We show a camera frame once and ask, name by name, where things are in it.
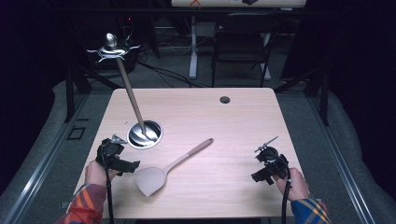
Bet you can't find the aluminium floor rail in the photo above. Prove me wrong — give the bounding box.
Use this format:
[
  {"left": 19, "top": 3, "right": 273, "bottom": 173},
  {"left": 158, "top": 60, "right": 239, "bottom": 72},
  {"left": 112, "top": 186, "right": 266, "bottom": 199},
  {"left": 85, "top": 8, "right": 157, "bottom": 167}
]
[
  {"left": 2, "top": 92, "right": 92, "bottom": 224},
  {"left": 306, "top": 94, "right": 377, "bottom": 224}
]

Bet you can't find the black floor cable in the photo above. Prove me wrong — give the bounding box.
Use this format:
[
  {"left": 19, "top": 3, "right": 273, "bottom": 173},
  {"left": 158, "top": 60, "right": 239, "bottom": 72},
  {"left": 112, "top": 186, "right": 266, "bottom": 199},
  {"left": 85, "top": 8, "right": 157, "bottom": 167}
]
[{"left": 136, "top": 59, "right": 209, "bottom": 89}]

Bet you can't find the beige silicone spatula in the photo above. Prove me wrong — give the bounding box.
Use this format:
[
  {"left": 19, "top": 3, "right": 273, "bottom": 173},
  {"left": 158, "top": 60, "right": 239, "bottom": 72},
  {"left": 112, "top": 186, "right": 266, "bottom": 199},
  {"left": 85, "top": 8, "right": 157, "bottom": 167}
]
[{"left": 133, "top": 137, "right": 215, "bottom": 198}]

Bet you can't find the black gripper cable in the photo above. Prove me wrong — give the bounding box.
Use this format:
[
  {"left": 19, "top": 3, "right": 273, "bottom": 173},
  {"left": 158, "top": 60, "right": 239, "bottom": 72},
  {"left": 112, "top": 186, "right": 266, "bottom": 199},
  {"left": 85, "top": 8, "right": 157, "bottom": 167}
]
[
  {"left": 280, "top": 167, "right": 292, "bottom": 224},
  {"left": 104, "top": 167, "right": 116, "bottom": 224}
]

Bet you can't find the person's right hand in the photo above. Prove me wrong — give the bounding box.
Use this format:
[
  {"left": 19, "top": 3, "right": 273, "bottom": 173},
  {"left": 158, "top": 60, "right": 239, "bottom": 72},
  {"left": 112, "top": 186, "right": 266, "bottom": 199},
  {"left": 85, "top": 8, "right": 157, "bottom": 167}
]
[{"left": 273, "top": 167, "right": 311, "bottom": 203}]

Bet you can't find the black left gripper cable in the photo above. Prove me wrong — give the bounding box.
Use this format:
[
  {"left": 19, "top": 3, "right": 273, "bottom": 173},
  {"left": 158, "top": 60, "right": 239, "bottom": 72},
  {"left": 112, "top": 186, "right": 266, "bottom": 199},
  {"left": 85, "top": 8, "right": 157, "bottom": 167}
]
[{"left": 104, "top": 167, "right": 116, "bottom": 224}]

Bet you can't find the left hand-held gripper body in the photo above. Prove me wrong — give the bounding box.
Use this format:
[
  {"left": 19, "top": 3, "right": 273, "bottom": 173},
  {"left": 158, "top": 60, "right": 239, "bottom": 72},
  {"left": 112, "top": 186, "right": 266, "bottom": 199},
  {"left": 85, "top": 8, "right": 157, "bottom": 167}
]
[{"left": 95, "top": 133, "right": 129, "bottom": 172}]

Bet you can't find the white desk with legs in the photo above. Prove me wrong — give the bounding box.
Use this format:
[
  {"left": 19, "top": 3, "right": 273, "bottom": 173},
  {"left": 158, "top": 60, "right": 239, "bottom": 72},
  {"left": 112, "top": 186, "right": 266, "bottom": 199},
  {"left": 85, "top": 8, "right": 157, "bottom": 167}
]
[{"left": 170, "top": 0, "right": 308, "bottom": 81}]

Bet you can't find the black metal frame stand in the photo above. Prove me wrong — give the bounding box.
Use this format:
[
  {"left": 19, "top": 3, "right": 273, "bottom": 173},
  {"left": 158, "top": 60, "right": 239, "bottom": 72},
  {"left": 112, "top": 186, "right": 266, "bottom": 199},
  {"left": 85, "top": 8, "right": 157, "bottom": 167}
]
[
  {"left": 274, "top": 60, "right": 331, "bottom": 127},
  {"left": 63, "top": 60, "right": 123, "bottom": 124}
]

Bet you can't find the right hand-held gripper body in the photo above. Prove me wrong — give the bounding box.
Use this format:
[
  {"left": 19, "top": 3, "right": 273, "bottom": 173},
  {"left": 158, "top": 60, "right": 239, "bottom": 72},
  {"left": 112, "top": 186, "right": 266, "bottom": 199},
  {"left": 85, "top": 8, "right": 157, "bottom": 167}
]
[{"left": 253, "top": 135, "right": 290, "bottom": 180}]

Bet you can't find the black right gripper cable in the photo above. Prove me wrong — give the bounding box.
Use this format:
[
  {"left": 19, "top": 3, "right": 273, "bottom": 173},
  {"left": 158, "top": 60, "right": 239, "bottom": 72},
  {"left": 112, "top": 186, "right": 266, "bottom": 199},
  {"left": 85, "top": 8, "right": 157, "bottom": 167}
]
[{"left": 280, "top": 167, "right": 292, "bottom": 224}]

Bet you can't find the person's left hand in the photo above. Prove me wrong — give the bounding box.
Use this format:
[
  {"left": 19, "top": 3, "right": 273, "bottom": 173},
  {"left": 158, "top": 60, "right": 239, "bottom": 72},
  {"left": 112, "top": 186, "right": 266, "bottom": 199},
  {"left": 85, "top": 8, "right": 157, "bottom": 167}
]
[{"left": 84, "top": 160, "right": 121, "bottom": 188}]

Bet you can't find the black folding chair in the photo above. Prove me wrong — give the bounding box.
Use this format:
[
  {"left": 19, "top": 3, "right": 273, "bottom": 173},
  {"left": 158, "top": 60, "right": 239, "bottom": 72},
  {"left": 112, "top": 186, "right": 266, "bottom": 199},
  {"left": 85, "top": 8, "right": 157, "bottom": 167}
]
[{"left": 210, "top": 11, "right": 280, "bottom": 89}]

